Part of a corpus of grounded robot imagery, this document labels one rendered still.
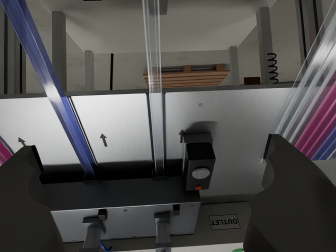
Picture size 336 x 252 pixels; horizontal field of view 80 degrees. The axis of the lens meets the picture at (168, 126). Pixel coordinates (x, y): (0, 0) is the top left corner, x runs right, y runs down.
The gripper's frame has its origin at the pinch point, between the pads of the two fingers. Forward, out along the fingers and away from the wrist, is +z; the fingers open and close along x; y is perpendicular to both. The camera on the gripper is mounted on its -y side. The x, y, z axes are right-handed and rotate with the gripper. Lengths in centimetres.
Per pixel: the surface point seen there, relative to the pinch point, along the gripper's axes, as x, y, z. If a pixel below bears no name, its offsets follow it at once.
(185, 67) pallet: 41, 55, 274
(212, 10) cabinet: 19, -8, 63
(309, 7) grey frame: 39, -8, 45
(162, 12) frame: 3, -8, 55
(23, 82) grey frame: -32, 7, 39
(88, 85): -30, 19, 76
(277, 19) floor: 110, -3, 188
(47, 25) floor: -91, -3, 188
